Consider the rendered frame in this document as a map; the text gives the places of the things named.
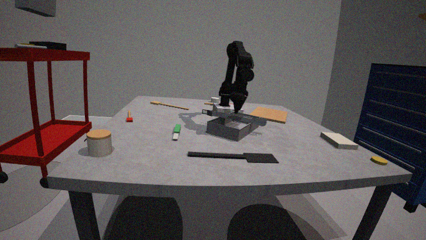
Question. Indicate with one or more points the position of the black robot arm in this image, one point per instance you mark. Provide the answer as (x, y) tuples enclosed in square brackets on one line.
[(244, 62)]

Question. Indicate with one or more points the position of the black spatula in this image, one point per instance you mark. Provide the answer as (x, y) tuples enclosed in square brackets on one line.
[(250, 157)]

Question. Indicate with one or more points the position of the yellow flat disc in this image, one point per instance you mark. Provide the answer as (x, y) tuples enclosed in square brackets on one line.
[(379, 160)]

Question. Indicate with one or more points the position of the grey cylindrical container with tan lid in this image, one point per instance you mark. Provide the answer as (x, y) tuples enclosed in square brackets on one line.
[(99, 143)]

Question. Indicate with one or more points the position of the beige flat rectangular block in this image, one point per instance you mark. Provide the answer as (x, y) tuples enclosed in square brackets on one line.
[(339, 141)]

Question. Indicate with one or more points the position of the dark grey roasting tin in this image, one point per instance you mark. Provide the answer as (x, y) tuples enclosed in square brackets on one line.
[(229, 128)]

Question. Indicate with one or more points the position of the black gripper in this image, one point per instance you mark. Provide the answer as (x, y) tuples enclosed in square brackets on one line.
[(238, 97)]

